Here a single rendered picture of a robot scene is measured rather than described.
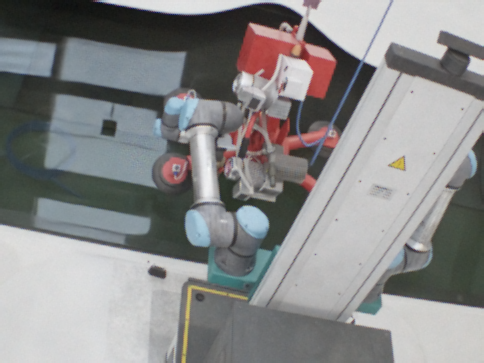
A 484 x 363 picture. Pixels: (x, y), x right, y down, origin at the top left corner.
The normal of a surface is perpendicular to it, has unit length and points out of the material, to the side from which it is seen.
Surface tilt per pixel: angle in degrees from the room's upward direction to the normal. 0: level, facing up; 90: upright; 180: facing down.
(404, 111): 90
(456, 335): 54
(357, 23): 21
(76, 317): 12
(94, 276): 8
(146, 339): 0
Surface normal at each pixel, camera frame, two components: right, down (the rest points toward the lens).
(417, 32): 0.33, -0.38
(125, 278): 0.31, -0.68
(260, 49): 0.14, 0.44
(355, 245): -0.02, 0.70
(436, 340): 0.30, 0.18
